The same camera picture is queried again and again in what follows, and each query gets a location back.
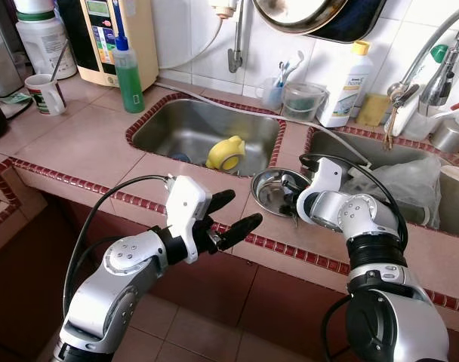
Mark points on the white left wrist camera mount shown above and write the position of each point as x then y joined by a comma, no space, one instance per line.
186,204

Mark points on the white printed mug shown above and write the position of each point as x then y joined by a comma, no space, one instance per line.
44,98

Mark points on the thin metal spoon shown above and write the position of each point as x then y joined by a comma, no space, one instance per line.
58,64

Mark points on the grey wall tap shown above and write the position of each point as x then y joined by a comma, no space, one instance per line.
235,56

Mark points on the grey steel kettle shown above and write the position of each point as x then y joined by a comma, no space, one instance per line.
3,60

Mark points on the dark blue mug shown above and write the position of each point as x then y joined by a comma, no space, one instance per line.
178,157

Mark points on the stainless steel sink basin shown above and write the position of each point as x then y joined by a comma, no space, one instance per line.
456,215
184,128

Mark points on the beige water filter appliance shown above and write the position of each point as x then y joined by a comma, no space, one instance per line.
143,38

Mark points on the clear plastic bag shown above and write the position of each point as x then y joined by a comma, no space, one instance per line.
414,188

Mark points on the chrome gooseneck faucet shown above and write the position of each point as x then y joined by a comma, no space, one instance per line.
402,94

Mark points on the stainless steel cup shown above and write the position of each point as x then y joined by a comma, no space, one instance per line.
450,137

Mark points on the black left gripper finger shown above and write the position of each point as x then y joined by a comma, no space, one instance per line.
220,202
241,230

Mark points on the mustard yellow sponge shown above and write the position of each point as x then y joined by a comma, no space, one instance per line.
373,111

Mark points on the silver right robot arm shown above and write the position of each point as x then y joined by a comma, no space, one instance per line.
395,317

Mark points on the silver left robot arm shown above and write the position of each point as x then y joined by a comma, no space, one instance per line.
109,302

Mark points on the white bottle green cap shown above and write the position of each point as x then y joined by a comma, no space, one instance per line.
438,53

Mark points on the clear toothbrush cup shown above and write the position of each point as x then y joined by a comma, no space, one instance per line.
271,96

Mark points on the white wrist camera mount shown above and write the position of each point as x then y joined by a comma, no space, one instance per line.
325,177
186,204

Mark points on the stainless steel plate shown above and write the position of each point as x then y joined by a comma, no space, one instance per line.
275,192

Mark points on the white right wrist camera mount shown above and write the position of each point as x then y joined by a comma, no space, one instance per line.
325,177

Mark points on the white plastic jar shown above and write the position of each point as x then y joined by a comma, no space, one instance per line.
44,45

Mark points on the hanging steel pan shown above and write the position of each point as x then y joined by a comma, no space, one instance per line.
305,15

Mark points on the white detergent bottle yellow cap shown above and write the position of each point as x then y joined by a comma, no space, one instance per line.
343,94

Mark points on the chrome spray head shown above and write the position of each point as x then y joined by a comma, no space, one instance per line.
439,83

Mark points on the yellow plastic bowl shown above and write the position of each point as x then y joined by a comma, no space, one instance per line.
226,154

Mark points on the green dish soap bottle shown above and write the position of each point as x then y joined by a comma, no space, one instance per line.
130,87

